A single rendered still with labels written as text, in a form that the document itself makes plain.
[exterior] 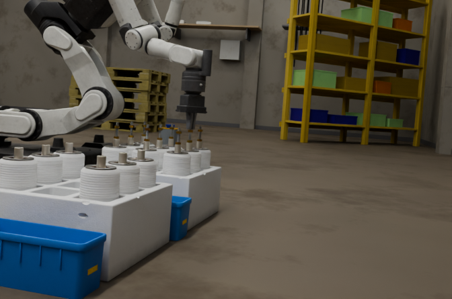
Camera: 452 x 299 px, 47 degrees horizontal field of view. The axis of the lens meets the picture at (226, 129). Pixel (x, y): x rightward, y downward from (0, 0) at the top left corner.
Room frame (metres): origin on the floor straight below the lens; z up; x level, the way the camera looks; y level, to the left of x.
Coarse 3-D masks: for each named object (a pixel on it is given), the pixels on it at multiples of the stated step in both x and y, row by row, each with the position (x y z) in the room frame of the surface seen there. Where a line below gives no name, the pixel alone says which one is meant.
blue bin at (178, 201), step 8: (176, 200) 1.67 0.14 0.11; (184, 200) 1.66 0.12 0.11; (176, 208) 1.56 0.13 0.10; (184, 208) 1.60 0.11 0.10; (176, 216) 1.56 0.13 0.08; (184, 216) 1.61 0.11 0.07; (176, 224) 1.57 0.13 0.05; (184, 224) 1.61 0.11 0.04; (176, 232) 1.57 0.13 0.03; (184, 232) 1.62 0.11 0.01; (176, 240) 1.57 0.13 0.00
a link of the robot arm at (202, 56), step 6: (198, 54) 1.86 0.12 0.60; (204, 54) 1.85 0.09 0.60; (210, 54) 1.85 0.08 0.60; (198, 60) 1.86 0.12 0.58; (204, 60) 1.85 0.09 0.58; (210, 60) 1.85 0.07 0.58; (186, 66) 1.87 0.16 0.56; (192, 66) 1.86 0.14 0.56; (198, 66) 1.86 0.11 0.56; (204, 66) 1.85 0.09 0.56; (210, 66) 1.85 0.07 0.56; (186, 72) 1.86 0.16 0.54; (192, 72) 1.85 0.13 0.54; (198, 72) 1.86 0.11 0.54; (204, 72) 1.85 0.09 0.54; (210, 72) 1.86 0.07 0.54; (186, 78) 1.86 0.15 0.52; (192, 78) 1.85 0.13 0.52; (198, 78) 1.85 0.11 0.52; (204, 78) 1.88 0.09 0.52
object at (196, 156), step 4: (188, 152) 1.85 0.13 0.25; (192, 152) 1.86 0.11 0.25; (196, 152) 1.87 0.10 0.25; (192, 156) 1.85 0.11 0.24; (196, 156) 1.86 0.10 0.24; (200, 156) 1.88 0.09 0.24; (192, 160) 1.85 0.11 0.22; (196, 160) 1.86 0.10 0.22; (200, 160) 1.88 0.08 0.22; (192, 164) 1.85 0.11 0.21; (196, 164) 1.86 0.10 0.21; (192, 168) 1.85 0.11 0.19; (196, 168) 1.86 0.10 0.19; (192, 172) 1.85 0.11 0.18; (196, 172) 1.86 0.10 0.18
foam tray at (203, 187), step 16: (160, 176) 1.71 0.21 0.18; (176, 176) 1.71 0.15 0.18; (192, 176) 1.73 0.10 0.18; (208, 176) 1.88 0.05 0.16; (176, 192) 1.69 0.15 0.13; (192, 192) 1.72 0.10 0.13; (208, 192) 1.90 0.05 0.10; (192, 208) 1.74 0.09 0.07; (208, 208) 1.91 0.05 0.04; (192, 224) 1.75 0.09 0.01
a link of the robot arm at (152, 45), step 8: (152, 24) 2.03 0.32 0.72; (144, 32) 1.97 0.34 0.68; (152, 32) 2.00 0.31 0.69; (144, 40) 1.96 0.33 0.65; (152, 40) 1.97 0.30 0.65; (160, 40) 1.96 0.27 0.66; (144, 48) 1.97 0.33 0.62; (152, 48) 1.95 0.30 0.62; (160, 48) 1.94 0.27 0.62; (168, 48) 1.92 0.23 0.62; (160, 56) 1.95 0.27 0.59
